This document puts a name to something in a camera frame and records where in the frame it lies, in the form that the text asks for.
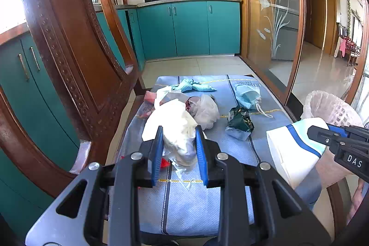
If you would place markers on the blue face mask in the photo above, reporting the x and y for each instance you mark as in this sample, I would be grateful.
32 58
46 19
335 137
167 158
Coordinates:
248 97

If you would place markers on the light blue cloth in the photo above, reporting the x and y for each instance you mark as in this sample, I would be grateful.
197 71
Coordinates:
199 87

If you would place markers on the pink crumpled paper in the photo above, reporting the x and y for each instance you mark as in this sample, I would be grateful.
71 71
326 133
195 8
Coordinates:
149 96

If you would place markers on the green crumpled wrapper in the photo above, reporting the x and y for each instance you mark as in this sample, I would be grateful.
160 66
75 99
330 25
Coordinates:
239 119

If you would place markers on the etched glass sliding door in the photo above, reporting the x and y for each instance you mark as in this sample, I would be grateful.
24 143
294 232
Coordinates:
276 18

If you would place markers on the teal kitchen cabinet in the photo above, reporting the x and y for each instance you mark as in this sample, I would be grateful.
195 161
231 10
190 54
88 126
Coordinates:
187 29

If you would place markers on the red scrap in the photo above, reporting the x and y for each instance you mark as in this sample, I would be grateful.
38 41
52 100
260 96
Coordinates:
165 164

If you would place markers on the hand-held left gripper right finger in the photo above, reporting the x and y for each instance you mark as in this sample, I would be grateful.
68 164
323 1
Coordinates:
200 156

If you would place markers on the white paper bag blue stripe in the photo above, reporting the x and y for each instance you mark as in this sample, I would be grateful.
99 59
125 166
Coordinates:
288 153

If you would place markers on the translucent plastic bag red contents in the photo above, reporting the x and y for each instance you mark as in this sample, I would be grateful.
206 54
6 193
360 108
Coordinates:
206 110

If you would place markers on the person's right hand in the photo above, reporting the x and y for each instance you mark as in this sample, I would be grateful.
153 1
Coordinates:
360 200

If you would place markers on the white plastic bag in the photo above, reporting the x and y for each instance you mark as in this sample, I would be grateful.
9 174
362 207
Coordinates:
173 125

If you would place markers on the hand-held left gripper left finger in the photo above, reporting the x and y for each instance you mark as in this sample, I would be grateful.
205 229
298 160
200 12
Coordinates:
157 153

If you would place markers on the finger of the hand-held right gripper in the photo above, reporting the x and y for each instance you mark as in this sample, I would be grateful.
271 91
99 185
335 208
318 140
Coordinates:
323 133
337 127

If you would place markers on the trash bin with pink liner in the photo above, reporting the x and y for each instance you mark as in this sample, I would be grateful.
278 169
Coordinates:
331 107

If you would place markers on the wooden door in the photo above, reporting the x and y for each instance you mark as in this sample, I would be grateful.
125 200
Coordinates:
315 15

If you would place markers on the pink hanging cloth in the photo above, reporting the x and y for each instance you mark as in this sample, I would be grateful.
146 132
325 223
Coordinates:
343 47

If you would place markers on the blue striped mat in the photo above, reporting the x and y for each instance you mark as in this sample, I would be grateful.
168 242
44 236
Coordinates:
219 142

